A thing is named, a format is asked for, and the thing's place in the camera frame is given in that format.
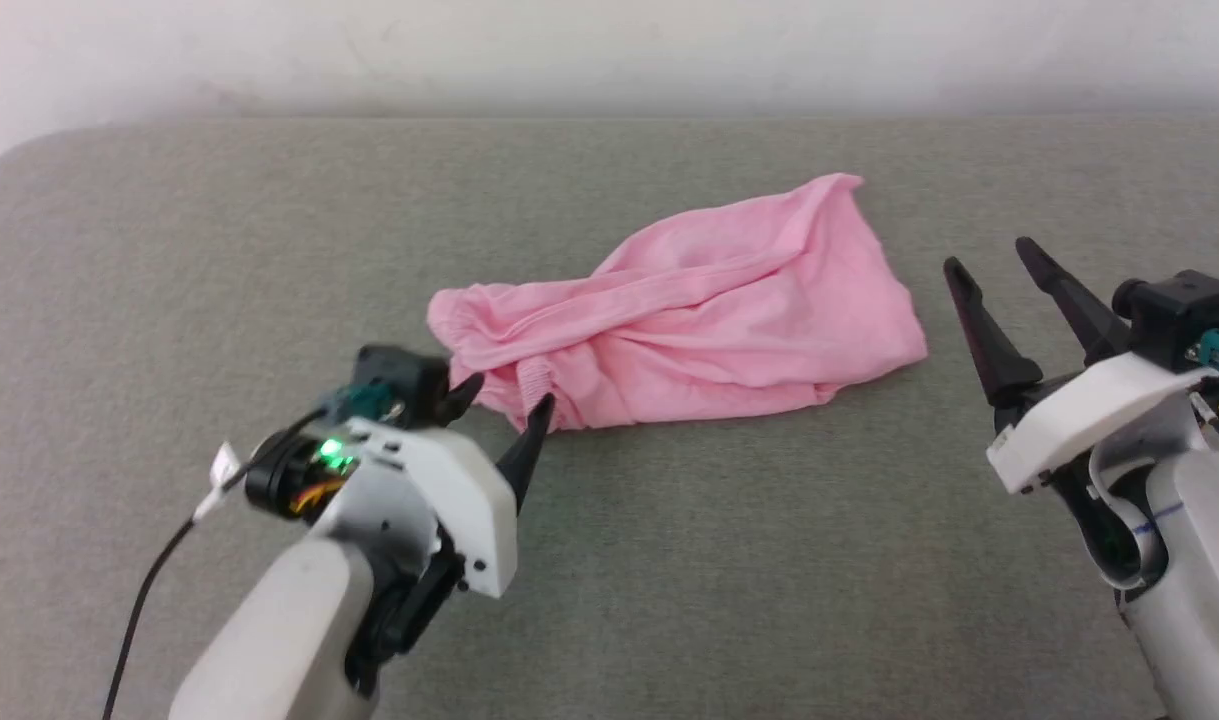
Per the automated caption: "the white cable label tag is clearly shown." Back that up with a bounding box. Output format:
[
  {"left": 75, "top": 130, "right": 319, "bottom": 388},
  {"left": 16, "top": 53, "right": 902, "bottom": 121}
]
[{"left": 193, "top": 442, "right": 243, "bottom": 523}]

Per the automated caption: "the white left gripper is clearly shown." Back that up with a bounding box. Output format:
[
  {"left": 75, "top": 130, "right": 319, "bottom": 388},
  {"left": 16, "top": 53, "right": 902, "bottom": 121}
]
[{"left": 244, "top": 372, "right": 557, "bottom": 600}]

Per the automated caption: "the grey-green fabric sofa seat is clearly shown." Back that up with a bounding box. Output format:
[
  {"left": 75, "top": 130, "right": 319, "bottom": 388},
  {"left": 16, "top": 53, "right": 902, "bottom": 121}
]
[{"left": 0, "top": 112, "right": 1219, "bottom": 720}]

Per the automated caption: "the pink garment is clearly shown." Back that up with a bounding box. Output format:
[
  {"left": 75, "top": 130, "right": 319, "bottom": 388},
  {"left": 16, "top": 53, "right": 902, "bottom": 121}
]
[{"left": 427, "top": 172, "right": 930, "bottom": 433}]

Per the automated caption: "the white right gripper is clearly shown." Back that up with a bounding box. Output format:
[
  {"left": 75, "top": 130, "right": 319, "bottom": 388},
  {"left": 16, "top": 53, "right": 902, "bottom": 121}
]
[{"left": 944, "top": 237, "right": 1219, "bottom": 497}]

